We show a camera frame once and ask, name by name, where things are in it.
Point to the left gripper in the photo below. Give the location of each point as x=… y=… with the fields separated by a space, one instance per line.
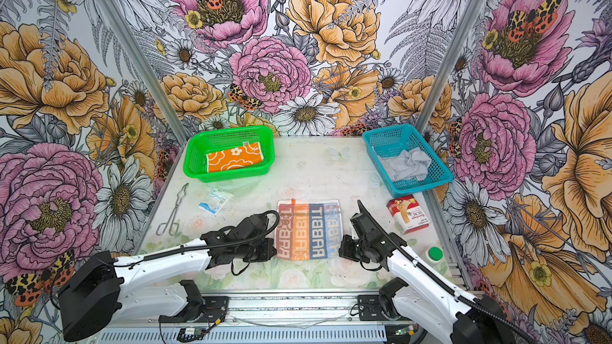
x=265 y=255

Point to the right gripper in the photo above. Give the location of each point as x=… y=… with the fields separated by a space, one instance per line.
x=344 y=251

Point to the grey blue towel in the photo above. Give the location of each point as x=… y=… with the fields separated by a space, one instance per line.
x=308 y=230

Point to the orange white patterned towel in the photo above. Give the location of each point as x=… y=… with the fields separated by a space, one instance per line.
x=239 y=157

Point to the plain grey towel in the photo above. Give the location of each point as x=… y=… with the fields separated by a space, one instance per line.
x=407 y=166

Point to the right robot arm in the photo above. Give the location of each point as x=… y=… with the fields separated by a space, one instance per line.
x=419 y=293

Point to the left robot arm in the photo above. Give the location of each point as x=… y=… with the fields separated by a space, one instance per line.
x=106 y=289

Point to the red white small box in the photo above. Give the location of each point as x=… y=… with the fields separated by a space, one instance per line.
x=408 y=214

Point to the small blue white packet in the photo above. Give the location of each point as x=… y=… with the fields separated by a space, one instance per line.
x=215 y=201

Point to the white bottle green cap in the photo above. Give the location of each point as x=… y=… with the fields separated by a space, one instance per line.
x=434 y=256

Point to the metal tongs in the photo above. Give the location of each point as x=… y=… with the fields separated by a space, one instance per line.
x=171 y=226

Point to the green plastic basket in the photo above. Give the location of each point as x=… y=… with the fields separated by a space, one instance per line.
x=195 y=163

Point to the teal plastic basket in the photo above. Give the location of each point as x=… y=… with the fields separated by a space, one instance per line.
x=390 y=142

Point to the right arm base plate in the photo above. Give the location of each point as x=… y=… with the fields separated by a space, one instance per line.
x=370 y=308

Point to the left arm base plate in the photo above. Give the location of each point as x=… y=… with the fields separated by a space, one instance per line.
x=209 y=309

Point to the aluminium front rail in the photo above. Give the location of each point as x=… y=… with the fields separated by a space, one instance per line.
x=266 y=316

